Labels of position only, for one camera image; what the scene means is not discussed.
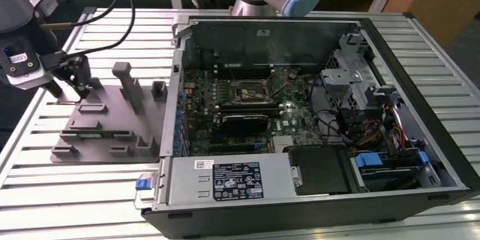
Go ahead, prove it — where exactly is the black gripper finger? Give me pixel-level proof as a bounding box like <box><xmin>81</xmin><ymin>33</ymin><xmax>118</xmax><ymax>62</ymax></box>
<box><xmin>44</xmin><ymin>79</ymin><xmax>64</xmax><ymax>98</ymax></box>
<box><xmin>73</xmin><ymin>76</ymin><xmax>92</xmax><ymax>101</ymax></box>

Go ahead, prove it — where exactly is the grey plastic parts rack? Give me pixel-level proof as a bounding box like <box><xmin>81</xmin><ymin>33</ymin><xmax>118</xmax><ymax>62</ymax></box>
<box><xmin>50</xmin><ymin>61</ymin><xmax>168</xmax><ymax>165</ymax></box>

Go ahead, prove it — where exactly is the green RAM stick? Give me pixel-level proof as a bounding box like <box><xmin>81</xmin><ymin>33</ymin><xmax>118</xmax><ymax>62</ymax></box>
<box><xmin>76</xmin><ymin>130</ymin><xmax>126</xmax><ymax>139</ymax></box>

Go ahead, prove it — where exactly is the silver power supply black label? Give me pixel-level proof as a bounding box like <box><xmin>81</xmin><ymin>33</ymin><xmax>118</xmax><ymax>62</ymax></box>
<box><xmin>164</xmin><ymin>154</ymin><xmax>297</xmax><ymax>206</ymax></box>

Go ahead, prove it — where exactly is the black RAM stick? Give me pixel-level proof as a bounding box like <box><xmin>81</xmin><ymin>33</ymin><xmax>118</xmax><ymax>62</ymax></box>
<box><xmin>214</xmin><ymin>62</ymin><xmax>273</xmax><ymax>74</ymax></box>
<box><xmin>220</xmin><ymin>108</ymin><xmax>282</xmax><ymax>117</ymax></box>
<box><xmin>218</xmin><ymin>104</ymin><xmax>280</xmax><ymax>111</ymax></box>

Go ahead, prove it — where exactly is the small black graphics card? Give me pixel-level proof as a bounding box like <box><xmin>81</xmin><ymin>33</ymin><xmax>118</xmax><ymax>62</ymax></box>
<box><xmin>220</xmin><ymin>114</ymin><xmax>270</xmax><ymax>137</ymax></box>

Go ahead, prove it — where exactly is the small silver heatsink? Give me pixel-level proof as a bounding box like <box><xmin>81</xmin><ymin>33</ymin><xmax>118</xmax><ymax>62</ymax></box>
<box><xmin>272</xmin><ymin>135</ymin><xmax>296</xmax><ymax>148</ymax></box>

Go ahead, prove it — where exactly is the green motherboard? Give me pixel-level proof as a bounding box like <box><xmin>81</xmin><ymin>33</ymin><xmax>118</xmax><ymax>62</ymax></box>
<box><xmin>178</xmin><ymin>67</ymin><xmax>338</xmax><ymax>156</ymax></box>

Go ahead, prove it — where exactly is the black open PC case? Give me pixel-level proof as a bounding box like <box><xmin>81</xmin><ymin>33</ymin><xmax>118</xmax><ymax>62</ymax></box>
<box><xmin>140</xmin><ymin>13</ymin><xmax>480</xmax><ymax>240</ymax></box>

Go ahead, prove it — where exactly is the silver metal drive cage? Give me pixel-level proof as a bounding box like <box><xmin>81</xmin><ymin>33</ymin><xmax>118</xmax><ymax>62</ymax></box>
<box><xmin>320</xmin><ymin>33</ymin><xmax>398</xmax><ymax>111</ymax></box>

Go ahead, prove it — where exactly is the hard disk in blue carrier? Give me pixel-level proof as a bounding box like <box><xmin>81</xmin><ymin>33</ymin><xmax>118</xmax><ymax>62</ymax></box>
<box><xmin>352</xmin><ymin>151</ymin><xmax>430</xmax><ymax>193</ymax></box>

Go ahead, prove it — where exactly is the white wrist camera black face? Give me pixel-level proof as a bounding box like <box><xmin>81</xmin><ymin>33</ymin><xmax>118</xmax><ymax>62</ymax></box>
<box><xmin>0</xmin><ymin>44</ymin><xmax>54</xmax><ymax>90</ymax></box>

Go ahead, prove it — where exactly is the black wire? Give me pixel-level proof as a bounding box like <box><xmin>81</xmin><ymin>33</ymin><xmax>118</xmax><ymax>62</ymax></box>
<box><xmin>313</xmin><ymin>109</ymin><xmax>356</xmax><ymax>147</ymax></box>

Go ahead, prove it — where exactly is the coloured wire bundle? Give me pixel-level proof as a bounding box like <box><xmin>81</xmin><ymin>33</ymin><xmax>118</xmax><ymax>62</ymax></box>
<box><xmin>352</xmin><ymin>104</ymin><xmax>409</xmax><ymax>151</ymax></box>

